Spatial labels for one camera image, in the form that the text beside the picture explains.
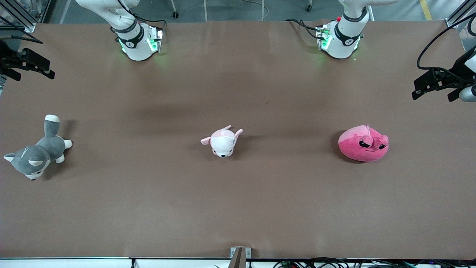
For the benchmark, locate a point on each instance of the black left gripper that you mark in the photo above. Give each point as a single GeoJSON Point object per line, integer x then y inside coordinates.
{"type": "Point", "coordinates": [453, 76]}

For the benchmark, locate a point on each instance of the pink round plush toy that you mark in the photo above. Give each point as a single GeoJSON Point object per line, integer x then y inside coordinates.
{"type": "Point", "coordinates": [357, 149]}

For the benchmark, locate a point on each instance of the black caster wheel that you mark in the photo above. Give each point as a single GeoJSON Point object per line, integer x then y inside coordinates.
{"type": "Point", "coordinates": [309, 7]}
{"type": "Point", "coordinates": [175, 15]}

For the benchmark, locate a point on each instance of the white table edge rail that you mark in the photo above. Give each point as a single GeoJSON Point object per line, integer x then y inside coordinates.
{"type": "Point", "coordinates": [74, 263]}

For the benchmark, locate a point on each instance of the aluminium frame profile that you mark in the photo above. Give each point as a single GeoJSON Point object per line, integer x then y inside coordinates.
{"type": "Point", "coordinates": [455, 18]}
{"type": "Point", "coordinates": [26, 24]}

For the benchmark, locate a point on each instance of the white pink plush dog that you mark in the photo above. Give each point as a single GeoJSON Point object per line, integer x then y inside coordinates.
{"type": "Point", "coordinates": [223, 143]}

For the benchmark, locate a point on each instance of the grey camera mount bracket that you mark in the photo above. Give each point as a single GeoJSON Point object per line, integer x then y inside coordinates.
{"type": "Point", "coordinates": [240, 257]}

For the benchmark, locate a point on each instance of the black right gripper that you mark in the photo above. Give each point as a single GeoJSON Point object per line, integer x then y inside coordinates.
{"type": "Point", "coordinates": [8, 59]}

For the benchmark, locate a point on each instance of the white metal stand leg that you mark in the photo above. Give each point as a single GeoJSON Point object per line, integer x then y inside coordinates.
{"type": "Point", "coordinates": [205, 9]}
{"type": "Point", "coordinates": [263, 9]}

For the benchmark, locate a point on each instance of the grey husky plush toy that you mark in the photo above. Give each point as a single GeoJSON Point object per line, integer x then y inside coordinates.
{"type": "Point", "coordinates": [41, 152]}

